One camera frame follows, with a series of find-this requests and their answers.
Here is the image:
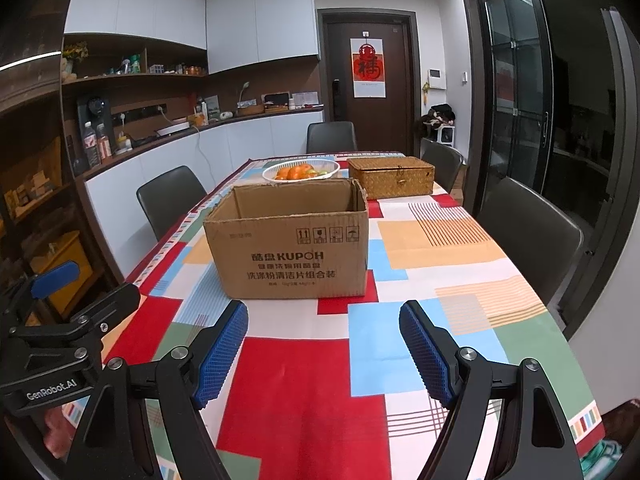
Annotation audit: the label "dark grey dining chair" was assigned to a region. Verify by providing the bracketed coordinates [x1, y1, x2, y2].
[420, 140, 465, 195]
[136, 165, 208, 242]
[306, 121, 358, 154]
[477, 176, 585, 331]

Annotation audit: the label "brown cardboard box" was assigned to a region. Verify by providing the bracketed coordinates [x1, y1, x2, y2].
[202, 177, 370, 301]

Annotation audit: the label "colourful patchwork tablecloth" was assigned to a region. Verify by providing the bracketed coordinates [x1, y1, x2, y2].
[100, 151, 606, 480]

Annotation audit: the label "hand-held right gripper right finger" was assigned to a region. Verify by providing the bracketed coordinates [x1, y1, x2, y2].
[399, 301, 583, 480]

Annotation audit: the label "black water dispenser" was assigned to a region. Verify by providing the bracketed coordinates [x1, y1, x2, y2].
[76, 95, 113, 161]

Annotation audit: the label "wall power outlet strip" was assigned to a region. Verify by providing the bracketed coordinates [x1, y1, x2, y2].
[111, 102, 168, 123]

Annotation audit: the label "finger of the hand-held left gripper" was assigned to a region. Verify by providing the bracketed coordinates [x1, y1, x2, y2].
[10, 282, 142, 361]
[0, 261, 81, 329]

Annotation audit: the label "dark wooden shelf unit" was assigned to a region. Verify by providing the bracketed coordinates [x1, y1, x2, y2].
[0, 0, 208, 321]

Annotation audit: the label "teal patterned cloth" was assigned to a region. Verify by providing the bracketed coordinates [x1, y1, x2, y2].
[592, 437, 631, 480]

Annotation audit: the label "dark pile of bags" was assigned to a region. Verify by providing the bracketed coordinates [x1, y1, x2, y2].
[419, 104, 457, 128]

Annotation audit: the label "dark brown door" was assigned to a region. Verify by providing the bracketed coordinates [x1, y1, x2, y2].
[317, 9, 418, 156]

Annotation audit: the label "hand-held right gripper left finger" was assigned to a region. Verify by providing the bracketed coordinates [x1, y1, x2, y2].
[62, 300, 249, 480]

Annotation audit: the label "woven rattan lidded box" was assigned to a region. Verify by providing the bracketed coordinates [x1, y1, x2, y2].
[346, 156, 436, 200]

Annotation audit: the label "white upper wall cabinets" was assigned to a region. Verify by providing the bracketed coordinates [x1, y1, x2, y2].
[64, 0, 321, 76]

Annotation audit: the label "white lower counter cabinets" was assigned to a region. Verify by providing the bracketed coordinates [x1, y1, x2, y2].
[85, 109, 326, 281]

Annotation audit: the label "clear bottle with red label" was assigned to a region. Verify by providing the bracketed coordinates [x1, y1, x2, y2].
[82, 121, 101, 168]
[96, 122, 113, 161]

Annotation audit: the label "black framed glass sliding door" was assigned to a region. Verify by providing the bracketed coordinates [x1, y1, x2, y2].
[465, 0, 640, 341]

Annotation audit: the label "yellow storage box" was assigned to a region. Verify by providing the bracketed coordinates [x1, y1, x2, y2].
[30, 230, 96, 318]

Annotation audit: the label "white plastic fruit basket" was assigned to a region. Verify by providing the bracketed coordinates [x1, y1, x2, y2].
[262, 158, 341, 183]

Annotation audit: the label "red and white wall poster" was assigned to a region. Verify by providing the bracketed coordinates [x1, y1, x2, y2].
[352, 37, 383, 98]

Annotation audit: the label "person's left hand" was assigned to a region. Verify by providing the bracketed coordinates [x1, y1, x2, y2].
[44, 405, 77, 442]

